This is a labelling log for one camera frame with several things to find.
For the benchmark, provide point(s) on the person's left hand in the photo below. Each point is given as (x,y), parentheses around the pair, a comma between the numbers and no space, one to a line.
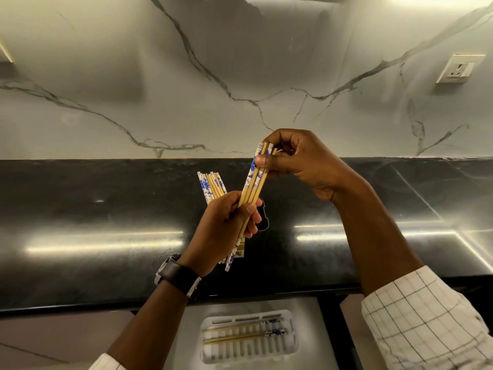
(213,235)

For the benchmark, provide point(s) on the person's right hand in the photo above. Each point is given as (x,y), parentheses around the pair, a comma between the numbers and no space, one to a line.
(312,165)

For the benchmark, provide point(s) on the person's left thumb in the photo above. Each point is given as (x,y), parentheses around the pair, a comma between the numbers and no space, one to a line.
(245,210)

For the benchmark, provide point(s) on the person's right thumb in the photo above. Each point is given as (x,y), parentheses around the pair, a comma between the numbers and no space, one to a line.
(273,163)

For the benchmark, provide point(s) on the blue patterned bamboo chopstick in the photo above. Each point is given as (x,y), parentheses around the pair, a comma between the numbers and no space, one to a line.
(246,187)
(254,188)
(250,188)
(238,326)
(238,337)
(258,188)

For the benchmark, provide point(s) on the bundle of bamboo chopsticks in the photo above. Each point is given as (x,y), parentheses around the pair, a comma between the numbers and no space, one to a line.
(210,188)

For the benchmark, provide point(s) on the person's right forearm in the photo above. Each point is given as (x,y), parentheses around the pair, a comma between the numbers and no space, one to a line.
(369,242)

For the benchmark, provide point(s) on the person's left forearm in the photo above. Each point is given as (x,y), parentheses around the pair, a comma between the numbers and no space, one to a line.
(150,323)

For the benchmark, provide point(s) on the black plastic holder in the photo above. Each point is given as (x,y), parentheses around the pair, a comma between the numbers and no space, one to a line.
(264,221)

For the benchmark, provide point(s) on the black wristwatch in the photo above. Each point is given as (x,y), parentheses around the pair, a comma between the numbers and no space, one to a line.
(181,275)

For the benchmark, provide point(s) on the grey drawer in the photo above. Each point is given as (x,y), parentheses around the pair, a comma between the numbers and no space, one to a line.
(319,335)

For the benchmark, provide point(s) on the white slotted plastic tray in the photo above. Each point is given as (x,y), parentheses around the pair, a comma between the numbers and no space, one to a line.
(215,352)

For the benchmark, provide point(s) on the white wall socket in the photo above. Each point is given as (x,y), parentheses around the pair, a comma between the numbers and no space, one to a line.
(460,68)

